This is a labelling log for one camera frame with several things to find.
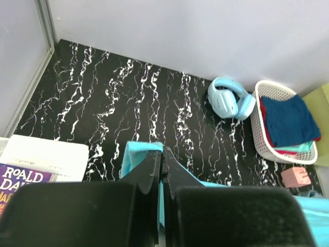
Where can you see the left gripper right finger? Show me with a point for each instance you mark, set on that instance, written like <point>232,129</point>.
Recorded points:
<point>196,215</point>

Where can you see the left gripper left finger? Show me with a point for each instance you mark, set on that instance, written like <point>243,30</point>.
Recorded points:
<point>118,213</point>

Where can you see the turquoise t-shirt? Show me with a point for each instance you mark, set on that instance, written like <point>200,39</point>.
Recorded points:
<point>313,205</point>

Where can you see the white paper sheets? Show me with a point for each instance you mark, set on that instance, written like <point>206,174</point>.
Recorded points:
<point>67,161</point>

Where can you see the white plastic laundry basket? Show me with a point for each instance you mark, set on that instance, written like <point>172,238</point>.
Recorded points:
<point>279,92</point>

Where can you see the pink cube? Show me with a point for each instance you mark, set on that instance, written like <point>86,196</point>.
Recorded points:
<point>295,177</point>

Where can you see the Roald Dahl paperback book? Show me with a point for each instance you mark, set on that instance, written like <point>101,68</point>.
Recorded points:
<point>14,177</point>

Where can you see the light blue headphones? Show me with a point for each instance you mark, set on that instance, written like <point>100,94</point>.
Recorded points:
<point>229,99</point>

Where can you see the red folded t-shirt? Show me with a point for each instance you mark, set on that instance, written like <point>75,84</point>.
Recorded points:
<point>264,123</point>

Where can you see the teal folded t-shirt in basket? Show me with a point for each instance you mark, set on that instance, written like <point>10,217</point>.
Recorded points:
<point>304,147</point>

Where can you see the navy blue folded t-shirt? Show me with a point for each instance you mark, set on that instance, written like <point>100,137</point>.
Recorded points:
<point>290,121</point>

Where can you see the yellow-green storage box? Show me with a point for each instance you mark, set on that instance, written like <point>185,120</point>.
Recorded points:
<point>317,103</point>

